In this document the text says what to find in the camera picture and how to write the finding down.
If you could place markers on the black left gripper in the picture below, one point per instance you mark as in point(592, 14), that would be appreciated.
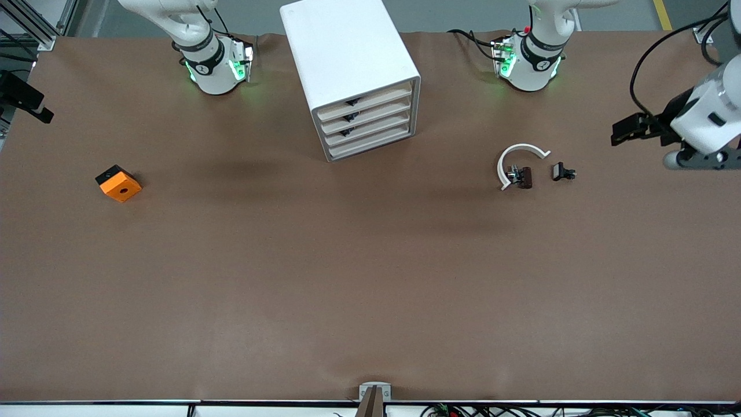
point(670, 119)

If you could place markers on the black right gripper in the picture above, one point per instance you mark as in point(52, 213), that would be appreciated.
point(16, 94)

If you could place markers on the beige cabinet drawer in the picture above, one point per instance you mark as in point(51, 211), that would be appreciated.
point(385, 111)
point(385, 125)
point(385, 139)
point(385, 97)

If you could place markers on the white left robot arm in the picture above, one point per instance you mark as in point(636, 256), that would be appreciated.
point(532, 69)

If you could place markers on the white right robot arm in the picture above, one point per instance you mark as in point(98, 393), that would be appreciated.
point(214, 75)

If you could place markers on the orange and black button box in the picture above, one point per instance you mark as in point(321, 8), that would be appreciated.
point(121, 188)

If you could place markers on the white drawer cabinet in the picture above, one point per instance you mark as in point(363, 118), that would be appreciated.
point(341, 52)

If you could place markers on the small black contact block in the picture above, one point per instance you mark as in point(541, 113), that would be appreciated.
point(558, 171)

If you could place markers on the white curved plastic part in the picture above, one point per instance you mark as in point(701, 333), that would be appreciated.
point(524, 146)

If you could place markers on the small brown contact block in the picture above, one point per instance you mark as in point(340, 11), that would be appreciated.
point(525, 177)

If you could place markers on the aluminium frame profile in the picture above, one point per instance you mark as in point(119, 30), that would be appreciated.
point(29, 20)
point(701, 36)

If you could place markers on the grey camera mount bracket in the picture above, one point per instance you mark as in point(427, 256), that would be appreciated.
point(375, 394)

